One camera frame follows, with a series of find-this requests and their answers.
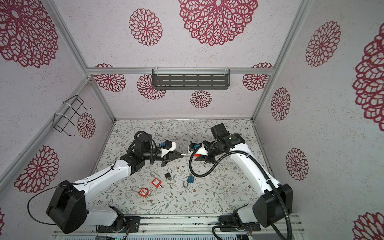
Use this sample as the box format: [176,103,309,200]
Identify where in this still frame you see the blue padlock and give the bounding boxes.
[183,174,195,188]

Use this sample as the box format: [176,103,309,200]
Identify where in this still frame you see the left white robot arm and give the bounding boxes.
[46,135,184,234]

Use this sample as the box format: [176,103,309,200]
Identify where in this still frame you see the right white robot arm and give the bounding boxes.
[188,124,293,228]

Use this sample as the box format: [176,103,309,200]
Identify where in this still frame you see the black padlock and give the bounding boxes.
[165,168,173,181]

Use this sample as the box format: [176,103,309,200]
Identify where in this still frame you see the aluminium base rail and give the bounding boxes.
[53,212,305,238]

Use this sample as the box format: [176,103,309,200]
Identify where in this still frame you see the grey slotted wall shelf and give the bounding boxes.
[152,68,231,90]

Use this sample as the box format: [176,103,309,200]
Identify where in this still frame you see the black wire wall basket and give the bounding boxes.
[52,95,91,137]

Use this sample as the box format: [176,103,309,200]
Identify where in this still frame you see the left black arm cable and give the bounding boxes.
[26,172,115,226]

